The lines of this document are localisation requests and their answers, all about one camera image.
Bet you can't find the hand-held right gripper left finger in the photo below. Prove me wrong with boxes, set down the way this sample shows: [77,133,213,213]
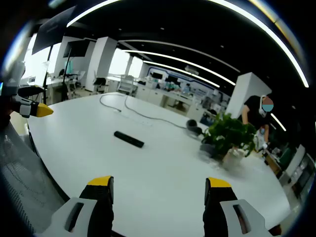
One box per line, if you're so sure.
[37,175,115,237]

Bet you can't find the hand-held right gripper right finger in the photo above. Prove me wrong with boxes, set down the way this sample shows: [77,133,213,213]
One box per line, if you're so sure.
[202,177,275,237]

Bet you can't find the black remote control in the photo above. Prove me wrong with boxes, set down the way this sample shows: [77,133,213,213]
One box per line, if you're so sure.
[114,131,145,149]

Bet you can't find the black stand pole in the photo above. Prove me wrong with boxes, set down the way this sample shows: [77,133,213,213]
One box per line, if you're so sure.
[41,45,54,106]

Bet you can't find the white plant pot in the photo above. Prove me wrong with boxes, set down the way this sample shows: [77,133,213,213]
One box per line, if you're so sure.
[221,146,244,171]

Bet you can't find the dark hanging screen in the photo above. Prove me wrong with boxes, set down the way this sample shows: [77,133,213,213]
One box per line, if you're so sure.
[32,6,77,55]

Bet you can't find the green potted plant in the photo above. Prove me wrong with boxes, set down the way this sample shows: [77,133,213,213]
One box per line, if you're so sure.
[201,112,258,159]

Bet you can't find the grey mesh chair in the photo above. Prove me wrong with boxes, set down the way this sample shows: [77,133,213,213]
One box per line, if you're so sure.
[0,122,71,234]

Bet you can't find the black office chair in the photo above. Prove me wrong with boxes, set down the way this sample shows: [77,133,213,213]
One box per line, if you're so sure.
[93,77,110,95]

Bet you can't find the grey headphones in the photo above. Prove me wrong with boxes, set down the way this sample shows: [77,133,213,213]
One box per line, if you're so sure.
[186,119,206,139]

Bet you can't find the tall white pillar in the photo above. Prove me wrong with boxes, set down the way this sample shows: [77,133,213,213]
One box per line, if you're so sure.
[85,37,118,92]

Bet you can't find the white trolley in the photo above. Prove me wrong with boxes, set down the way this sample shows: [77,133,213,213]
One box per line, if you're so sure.
[118,75,138,95]

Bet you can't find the wide white pillar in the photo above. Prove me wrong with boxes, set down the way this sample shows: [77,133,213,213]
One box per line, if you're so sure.
[225,72,272,119]

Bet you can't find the ceiling light strip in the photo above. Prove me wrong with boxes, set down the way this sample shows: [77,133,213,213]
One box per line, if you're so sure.
[212,0,310,88]

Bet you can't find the thin grey cable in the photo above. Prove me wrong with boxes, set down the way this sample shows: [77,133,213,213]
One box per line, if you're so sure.
[99,93,122,114]

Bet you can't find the long grey cable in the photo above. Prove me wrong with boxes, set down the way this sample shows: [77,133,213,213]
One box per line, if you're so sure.
[124,95,189,129]

